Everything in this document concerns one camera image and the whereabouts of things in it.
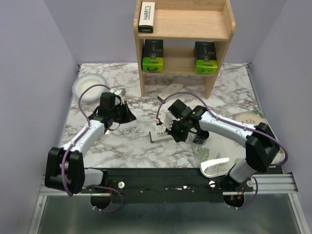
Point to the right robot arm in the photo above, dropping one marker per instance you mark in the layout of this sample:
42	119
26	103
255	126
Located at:
260	144

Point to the green black Gillette box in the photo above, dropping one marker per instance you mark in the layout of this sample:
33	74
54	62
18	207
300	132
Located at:
205	58

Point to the pink and cream plate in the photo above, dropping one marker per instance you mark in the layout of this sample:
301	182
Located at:
253	118

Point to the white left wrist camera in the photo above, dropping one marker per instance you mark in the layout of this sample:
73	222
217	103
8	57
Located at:
119	92

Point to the floral leaf tray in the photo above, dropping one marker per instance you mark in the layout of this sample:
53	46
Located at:
224	154

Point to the black mug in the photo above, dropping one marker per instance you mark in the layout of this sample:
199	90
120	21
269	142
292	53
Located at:
201	139

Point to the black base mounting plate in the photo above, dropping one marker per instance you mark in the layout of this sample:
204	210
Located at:
168	185

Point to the small white H box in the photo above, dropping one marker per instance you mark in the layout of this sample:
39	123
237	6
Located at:
172	88

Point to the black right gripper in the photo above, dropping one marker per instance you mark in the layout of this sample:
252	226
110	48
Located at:
177	137

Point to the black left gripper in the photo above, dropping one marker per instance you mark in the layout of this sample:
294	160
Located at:
129	115

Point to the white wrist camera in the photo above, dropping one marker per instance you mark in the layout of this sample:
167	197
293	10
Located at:
119	92
167	121

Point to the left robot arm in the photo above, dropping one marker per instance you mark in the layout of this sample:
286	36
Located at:
65	169

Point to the white Harry's box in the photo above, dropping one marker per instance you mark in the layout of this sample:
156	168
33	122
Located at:
159	136
146	17

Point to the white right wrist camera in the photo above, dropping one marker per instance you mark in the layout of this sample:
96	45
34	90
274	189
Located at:
167	121

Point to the light wooden shelf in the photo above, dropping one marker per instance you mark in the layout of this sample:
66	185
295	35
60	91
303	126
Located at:
195	20

